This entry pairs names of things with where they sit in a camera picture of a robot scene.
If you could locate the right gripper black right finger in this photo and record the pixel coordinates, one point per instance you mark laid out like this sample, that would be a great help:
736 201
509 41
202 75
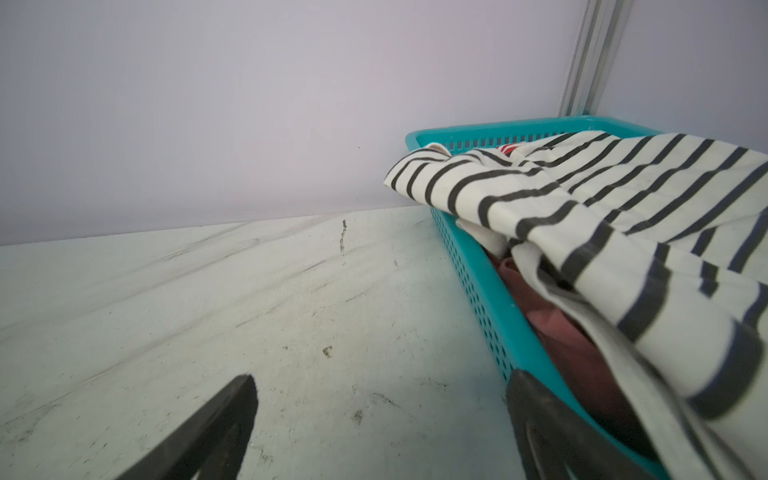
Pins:
556 443

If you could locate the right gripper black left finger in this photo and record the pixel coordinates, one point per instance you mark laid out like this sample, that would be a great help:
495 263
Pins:
210 444

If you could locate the black white striped tank top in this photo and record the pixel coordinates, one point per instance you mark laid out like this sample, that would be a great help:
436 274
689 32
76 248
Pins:
656 246

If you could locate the red white striped tank top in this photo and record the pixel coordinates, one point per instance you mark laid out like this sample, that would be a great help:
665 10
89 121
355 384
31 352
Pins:
575 357

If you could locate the teal plastic basket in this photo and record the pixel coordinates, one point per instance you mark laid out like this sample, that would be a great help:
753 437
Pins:
507 333

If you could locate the aluminium frame post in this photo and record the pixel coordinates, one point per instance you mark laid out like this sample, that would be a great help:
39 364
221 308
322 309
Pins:
597 44

